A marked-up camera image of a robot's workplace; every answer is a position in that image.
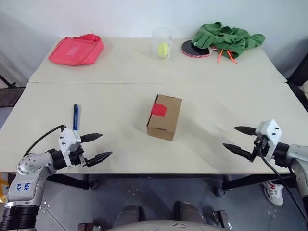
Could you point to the red fabric bag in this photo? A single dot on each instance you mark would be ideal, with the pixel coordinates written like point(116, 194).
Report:
point(72, 51)

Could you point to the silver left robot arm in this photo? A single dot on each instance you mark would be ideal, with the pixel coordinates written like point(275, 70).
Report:
point(26, 183)

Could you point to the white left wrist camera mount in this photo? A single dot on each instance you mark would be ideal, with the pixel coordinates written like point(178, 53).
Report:
point(68, 139)

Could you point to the black table tennis paddle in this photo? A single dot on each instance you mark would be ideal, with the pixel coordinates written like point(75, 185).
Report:
point(192, 51)

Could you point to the white and red sneaker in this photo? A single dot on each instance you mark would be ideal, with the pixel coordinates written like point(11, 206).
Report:
point(274, 193)

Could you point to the clear plastic measuring cup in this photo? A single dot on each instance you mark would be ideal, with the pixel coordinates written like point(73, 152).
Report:
point(161, 34)

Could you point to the black stand leg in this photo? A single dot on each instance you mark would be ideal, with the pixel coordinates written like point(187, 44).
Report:
point(7, 80)

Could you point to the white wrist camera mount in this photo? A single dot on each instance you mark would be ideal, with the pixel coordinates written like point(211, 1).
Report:
point(68, 139)
point(269, 130)

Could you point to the yellow object on floor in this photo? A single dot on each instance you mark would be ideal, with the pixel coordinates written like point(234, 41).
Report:
point(3, 190)

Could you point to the beige robot torso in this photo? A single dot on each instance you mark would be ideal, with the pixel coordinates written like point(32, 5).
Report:
point(168, 226)

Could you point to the black floor mat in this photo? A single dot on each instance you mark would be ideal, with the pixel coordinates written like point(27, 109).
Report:
point(10, 96)

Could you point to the yellow tennis ball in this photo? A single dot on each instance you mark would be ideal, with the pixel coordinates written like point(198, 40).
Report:
point(163, 50)

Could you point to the black table leg with caster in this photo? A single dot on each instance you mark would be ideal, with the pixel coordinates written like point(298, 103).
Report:
point(69, 181)
point(243, 184)

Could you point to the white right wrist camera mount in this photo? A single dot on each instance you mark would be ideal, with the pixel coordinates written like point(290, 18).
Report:
point(269, 130)

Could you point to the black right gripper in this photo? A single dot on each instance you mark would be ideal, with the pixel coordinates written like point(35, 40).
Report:
point(261, 148)

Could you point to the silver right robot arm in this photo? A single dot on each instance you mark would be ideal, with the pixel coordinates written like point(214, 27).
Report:
point(298, 154)

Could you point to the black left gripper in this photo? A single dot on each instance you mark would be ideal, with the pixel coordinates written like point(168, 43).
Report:
point(76, 157)

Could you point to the brown cardboard box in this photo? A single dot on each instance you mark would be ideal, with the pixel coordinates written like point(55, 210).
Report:
point(166, 125)

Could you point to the blue pen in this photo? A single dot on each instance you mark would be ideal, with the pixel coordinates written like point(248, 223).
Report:
point(76, 118)

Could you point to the dark rounded shape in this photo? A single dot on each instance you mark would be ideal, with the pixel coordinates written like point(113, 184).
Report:
point(187, 211)
point(131, 214)

